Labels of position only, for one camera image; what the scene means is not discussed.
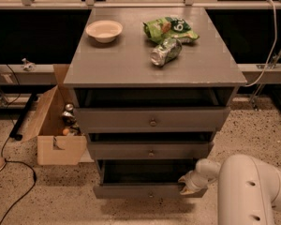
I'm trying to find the grey bottom drawer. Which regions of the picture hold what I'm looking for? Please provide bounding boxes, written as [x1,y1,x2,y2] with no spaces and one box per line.
[94,159,207,199]

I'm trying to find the grey top drawer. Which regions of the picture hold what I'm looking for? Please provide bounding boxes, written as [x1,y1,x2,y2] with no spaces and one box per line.
[74,108,230,133]

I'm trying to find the cardboard box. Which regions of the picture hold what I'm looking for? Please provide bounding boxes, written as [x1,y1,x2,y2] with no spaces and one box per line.
[22,65,88,165]

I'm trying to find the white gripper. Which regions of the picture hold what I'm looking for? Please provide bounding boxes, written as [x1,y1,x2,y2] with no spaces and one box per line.
[178,171,214,195]

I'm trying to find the black floor cable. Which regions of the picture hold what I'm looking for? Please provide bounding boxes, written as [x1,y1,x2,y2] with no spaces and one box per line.
[0,64,37,225]

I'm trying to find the green chip bag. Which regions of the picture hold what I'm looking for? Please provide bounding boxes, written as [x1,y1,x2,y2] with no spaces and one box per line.
[143,17,200,44]

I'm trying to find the grey drawer cabinet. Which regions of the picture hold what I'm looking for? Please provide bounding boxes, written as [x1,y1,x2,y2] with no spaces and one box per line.
[63,6,248,186]

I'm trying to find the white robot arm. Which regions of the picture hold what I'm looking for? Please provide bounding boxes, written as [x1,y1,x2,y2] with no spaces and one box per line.
[179,155,281,225]

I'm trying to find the white bowl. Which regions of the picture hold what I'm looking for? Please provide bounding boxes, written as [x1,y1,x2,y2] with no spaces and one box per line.
[85,21,123,43]

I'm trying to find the white hanging cable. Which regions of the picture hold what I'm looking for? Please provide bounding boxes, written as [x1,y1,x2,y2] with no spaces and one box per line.
[244,0,278,88]

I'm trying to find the grey drawer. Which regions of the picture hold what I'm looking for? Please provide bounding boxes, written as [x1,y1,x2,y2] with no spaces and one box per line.
[74,108,230,133]
[94,159,207,199]
[88,142,214,160]

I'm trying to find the grey middle drawer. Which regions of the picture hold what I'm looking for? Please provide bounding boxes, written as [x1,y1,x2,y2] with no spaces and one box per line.
[88,142,214,160]

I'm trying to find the small crumpled foil object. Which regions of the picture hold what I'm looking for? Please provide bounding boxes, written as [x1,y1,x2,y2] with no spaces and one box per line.
[22,58,37,72]

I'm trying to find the crushed green soda can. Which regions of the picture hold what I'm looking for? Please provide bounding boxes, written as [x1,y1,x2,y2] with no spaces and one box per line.
[150,38,182,67]

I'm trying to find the cans inside cardboard box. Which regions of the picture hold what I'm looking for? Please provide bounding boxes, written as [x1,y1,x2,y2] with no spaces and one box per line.
[62,103,81,136]

